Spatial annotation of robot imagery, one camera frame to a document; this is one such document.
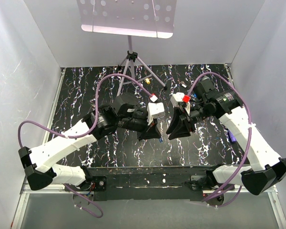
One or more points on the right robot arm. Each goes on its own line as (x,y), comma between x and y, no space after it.
(266,167)

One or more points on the purple plastic tool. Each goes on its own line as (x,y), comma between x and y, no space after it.
(231,137)

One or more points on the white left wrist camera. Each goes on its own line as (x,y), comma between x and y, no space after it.
(155,110)

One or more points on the yellow key tag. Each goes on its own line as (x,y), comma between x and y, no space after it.
(148,80)

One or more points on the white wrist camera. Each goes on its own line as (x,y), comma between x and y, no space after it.
(155,110)
(182,101)

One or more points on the lilac music stand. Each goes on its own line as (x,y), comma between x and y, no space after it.
(142,18)

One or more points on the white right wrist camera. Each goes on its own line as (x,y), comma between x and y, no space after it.
(182,101)

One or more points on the aluminium frame rail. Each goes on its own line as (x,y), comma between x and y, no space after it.
(25,189)

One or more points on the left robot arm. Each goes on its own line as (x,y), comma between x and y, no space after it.
(41,163)

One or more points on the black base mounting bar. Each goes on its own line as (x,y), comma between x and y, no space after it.
(143,183)

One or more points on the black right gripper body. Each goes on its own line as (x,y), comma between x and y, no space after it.
(187,123)

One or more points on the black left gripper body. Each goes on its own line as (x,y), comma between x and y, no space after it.
(142,134)

